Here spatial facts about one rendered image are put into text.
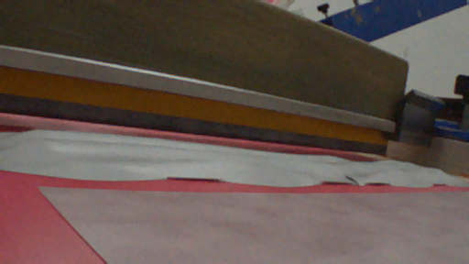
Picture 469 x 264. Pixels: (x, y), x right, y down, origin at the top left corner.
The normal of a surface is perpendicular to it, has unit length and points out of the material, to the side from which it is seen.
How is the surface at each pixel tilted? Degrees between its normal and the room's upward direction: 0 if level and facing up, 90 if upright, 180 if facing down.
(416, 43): 90
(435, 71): 90
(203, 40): 90
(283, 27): 90
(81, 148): 31
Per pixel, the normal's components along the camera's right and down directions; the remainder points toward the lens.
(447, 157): -0.78, -0.10
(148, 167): 0.44, -0.79
